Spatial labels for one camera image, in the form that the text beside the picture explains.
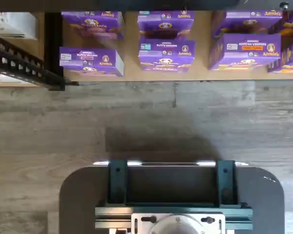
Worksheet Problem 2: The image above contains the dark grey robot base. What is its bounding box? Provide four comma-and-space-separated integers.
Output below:
59, 166, 286, 234

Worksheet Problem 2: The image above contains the purple Annie's box red label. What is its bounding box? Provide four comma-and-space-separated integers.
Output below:
59, 46, 125, 78

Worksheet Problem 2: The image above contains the wooden shelf board with purple boxes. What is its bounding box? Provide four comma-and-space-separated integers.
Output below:
0, 11, 293, 87

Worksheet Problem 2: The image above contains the purple Annie's box brown picture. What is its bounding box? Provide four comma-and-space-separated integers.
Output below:
137, 10, 195, 40

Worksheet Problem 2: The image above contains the purple Annie's box blurred print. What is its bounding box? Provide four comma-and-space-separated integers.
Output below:
61, 11, 125, 41

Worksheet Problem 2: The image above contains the purple Annie's box orange label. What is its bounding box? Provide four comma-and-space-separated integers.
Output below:
208, 33, 282, 72

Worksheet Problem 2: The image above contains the purple Annie's box dark picture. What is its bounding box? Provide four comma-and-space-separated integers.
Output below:
211, 10, 283, 39

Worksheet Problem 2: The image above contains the purple Annie's box side view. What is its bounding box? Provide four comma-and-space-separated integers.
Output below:
267, 40, 293, 74

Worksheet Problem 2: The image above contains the white container beside shelf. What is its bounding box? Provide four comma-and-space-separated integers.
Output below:
0, 12, 38, 40

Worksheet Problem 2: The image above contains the purple Annie's box yellow picture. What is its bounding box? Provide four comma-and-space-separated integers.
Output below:
268, 11, 293, 47

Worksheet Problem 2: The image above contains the shiny bar on base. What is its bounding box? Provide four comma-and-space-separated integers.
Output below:
92, 160, 250, 167

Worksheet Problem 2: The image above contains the black tray on base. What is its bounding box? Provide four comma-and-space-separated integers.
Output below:
125, 161, 217, 205

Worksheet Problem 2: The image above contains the silver mounting plate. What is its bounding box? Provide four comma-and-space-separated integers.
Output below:
131, 212, 226, 234

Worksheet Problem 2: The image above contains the black perforated diagonal brace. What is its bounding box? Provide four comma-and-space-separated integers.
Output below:
0, 32, 80, 92

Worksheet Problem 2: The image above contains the teal bracket on base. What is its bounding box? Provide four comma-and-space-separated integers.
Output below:
107, 159, 128, 206
215, 159, 239, 208

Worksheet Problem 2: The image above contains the dark metal shelf frame rail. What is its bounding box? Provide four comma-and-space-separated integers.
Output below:
0, 0, 293, 13

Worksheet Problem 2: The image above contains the black shelf upright post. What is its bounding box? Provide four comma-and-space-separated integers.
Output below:
44, 12, 66, 92

